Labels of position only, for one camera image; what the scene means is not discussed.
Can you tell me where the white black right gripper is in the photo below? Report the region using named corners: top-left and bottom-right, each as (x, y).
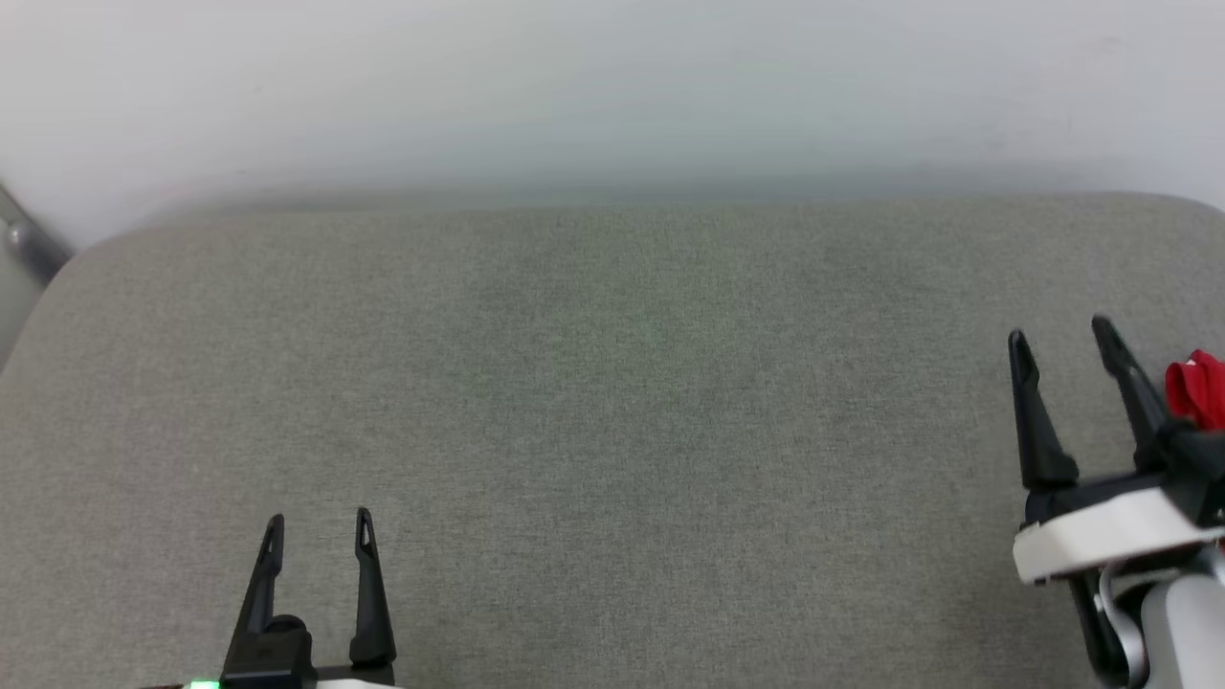
top-left (1007, 315), bottom-right (1225, 586)

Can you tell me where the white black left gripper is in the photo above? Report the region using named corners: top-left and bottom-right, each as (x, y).
top-left (144, 507), bottom-right (412, 689)

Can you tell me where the red and white cloth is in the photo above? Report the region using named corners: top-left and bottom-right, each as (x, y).
top-left (1164, 349), bottom-right (1225, 433)

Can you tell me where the grey metal pole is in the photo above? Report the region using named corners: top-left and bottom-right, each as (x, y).
top-left (0, 184), bottom-right (74, 284)

